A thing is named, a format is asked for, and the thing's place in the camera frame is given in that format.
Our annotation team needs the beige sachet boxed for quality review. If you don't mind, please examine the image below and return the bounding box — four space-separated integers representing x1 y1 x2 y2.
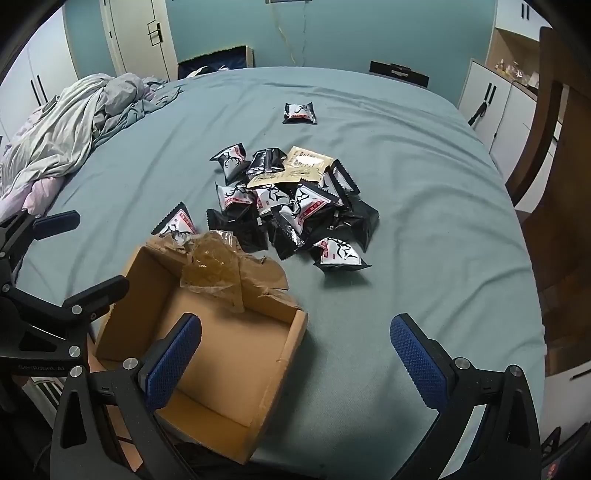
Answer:
247 171 303 189
283 146 335 182

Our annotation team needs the lone black white snack packet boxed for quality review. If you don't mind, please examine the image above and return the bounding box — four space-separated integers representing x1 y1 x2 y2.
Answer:
283 102 318 125

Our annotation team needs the white bedroom door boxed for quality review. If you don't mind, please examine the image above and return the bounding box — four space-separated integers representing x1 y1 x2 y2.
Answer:
99 0 178 81

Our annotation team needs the crumpled grey blanket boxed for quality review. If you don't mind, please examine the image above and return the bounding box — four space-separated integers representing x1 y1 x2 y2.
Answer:
1 73 181 220

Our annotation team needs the open cardboard box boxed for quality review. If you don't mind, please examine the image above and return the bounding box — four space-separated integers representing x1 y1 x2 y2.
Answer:
95 237 308 464

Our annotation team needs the clear tape wrap on box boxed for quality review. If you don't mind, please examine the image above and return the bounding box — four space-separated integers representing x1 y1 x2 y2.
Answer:
180 230 270 313

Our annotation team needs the teal bed sheet mattress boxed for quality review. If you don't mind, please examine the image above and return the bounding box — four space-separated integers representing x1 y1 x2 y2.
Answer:
17 67 546 479

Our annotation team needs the white wardrobe left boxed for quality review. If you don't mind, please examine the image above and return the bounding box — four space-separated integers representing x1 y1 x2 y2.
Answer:
0 8 78 142

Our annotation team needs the black snack packet right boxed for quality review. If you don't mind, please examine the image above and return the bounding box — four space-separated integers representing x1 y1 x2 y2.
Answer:
331 196 380 252

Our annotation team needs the snack packet left middle pile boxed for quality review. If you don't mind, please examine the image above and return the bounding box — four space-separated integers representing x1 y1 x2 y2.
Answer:
215 184 254 212

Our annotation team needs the snack packet far left pile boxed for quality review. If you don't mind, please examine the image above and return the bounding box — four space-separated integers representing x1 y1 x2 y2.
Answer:
211 143 250 185

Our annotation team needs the snack packet centre pile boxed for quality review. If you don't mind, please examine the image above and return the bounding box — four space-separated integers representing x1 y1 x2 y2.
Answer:
271 180 339 234

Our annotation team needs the snack packet upper right pile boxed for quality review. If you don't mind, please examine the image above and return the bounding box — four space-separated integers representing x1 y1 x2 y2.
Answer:
320 159 361 208

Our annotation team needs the wooden chair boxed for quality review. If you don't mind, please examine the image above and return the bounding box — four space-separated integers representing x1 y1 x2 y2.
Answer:
506 27 590 376

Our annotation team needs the black snack packet top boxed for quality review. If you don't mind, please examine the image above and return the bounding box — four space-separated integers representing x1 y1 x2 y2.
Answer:
245 147 287 179

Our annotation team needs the dark storage bin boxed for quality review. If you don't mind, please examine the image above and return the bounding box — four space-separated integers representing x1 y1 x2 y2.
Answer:
177 45 254 79

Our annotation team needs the white cabinet right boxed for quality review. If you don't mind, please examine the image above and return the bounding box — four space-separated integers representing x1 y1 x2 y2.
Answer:
458 0 562 213

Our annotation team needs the black box beyond bed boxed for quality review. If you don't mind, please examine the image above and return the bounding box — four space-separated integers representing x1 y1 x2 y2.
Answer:
369 61 430 88

